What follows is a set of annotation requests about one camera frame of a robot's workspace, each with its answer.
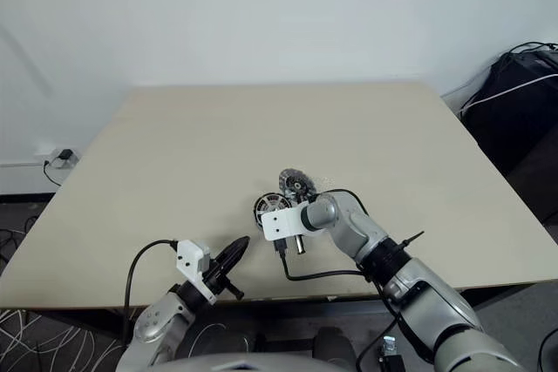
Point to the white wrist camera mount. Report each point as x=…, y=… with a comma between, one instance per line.
x=192, y=261
x=279, y=221

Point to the small black connector box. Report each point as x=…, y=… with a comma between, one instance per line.
x=392, y=359

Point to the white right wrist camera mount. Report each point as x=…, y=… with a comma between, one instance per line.
x=279, y=221

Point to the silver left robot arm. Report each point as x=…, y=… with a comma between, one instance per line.
x=157, y=315

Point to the grey robot torso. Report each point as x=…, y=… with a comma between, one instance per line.
x=244, y=363

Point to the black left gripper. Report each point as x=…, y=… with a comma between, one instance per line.
x=215, y=278

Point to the silver spoked rotor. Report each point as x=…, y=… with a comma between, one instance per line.
x=270, y=205

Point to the black bag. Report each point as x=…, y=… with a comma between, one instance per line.
x=514, y=119

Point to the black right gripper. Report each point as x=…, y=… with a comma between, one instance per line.
x=300, y=245

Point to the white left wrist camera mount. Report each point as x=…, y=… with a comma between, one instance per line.
x=192, y=261

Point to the black power adapter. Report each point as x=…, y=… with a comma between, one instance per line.
x=66, y=154

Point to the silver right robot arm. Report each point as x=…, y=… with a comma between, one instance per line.
x=362, y=228

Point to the round grey motor lid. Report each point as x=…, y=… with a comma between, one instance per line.
x=294, y=178

